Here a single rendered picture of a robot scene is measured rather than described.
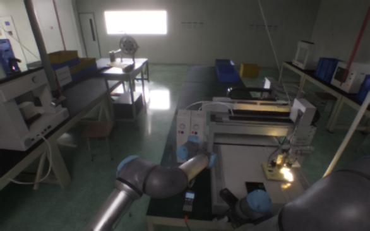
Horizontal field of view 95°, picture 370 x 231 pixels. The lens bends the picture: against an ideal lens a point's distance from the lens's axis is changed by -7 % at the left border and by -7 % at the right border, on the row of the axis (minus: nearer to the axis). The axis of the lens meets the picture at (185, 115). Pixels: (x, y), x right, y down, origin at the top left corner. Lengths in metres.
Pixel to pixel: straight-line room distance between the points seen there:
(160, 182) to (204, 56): 7.81
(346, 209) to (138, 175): 0.57
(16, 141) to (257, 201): 2.10
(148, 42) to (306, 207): 8.37
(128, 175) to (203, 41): 7.74
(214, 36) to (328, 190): 7.99
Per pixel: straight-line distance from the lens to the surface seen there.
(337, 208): 0.35
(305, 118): 1.41
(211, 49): 8.27
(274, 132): 1.50
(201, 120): 1.41
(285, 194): 1.49
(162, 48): 8.42
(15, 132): 2.29
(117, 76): 3.26
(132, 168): 0.72
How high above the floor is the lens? 1.90
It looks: 28 degrees down
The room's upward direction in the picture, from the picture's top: 1 degrees clockwise
